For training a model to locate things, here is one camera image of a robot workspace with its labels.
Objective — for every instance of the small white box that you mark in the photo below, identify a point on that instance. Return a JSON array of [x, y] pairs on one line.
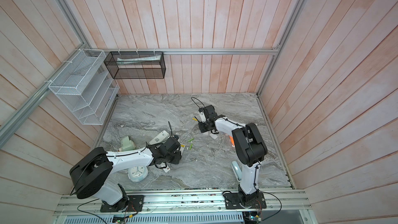
[[167, 169]]

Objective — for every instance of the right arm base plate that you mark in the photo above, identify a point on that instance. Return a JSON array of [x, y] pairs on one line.
[[240, 200]]

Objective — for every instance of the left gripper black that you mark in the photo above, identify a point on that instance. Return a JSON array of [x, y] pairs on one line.
[[178, 157]]

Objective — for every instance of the colored highlighter pack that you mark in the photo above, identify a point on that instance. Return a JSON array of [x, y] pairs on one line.
[[232, 141]]

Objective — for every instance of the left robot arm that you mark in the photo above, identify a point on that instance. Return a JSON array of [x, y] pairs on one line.
[[90, 174]]

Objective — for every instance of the white blue alarm clock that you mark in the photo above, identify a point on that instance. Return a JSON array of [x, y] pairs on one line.
[[137, 174]]

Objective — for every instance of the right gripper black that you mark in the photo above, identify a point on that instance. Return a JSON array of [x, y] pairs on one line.
[[202, 129]]

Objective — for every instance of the small white plastic piece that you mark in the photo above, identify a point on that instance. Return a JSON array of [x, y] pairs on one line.
[[213, 136]]

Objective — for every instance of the paper in black basket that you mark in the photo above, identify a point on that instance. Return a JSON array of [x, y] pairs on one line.
[[139, 60]]

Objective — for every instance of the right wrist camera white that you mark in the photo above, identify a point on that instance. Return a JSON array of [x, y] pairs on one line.
[[202, 115]]

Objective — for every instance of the black mesh basket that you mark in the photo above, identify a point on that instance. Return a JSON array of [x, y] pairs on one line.
[[155, 71]]

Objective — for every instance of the white wire shelf rack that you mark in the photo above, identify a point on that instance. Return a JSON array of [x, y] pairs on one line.
[[84, 88]]

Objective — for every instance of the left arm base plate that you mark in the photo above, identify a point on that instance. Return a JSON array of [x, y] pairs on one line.
[[127, 203]]

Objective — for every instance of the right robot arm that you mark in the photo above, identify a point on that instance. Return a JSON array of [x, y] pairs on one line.
[[249, 146]]

